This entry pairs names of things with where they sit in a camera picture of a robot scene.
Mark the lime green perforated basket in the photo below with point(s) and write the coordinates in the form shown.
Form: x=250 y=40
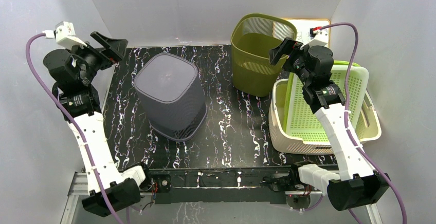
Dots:
x=300 y=122

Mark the yellow framed whiteboard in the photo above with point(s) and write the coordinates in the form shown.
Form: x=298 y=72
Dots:
x=303 y=27

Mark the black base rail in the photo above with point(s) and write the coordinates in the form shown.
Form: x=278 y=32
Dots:
x=232 y=184

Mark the cream perforated plastic basket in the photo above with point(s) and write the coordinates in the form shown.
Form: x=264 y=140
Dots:
x=287 y=144

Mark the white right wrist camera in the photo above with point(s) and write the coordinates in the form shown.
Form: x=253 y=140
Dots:
x=315 y=37

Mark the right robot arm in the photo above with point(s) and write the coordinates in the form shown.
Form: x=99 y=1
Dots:
x=357 y=183

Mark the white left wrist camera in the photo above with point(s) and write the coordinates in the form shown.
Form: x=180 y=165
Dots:
x=64 y=35

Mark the grey slatted bin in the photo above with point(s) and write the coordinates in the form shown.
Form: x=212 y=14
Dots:
x=170 y=91

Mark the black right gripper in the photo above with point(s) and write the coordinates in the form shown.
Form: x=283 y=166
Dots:
x=288 y=47

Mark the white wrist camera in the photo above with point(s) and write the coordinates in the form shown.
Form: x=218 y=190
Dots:
x=64 y=35
x=315 y=37

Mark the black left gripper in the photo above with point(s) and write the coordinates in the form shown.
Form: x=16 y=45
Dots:
x=115 y=52

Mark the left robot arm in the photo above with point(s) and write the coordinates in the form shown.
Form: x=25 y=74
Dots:
x=73 y=67

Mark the olive green slatted bin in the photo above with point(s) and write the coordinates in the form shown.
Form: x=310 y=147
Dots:
x=252 y=39

